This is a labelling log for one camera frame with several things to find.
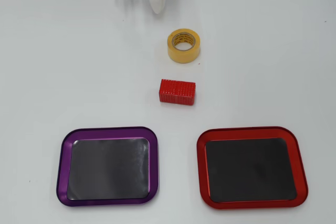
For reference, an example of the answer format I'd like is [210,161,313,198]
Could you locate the red studded block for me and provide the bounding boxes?
[158,78,196,107]

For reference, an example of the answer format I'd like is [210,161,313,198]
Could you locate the purple metal dish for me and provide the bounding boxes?
[56,126,160,208]

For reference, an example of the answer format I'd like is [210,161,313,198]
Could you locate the red metal dish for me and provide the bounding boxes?
[196,126,309,210]

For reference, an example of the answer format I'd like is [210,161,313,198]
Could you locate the yellow masking tape roll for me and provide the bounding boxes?
[167,28,201,64]

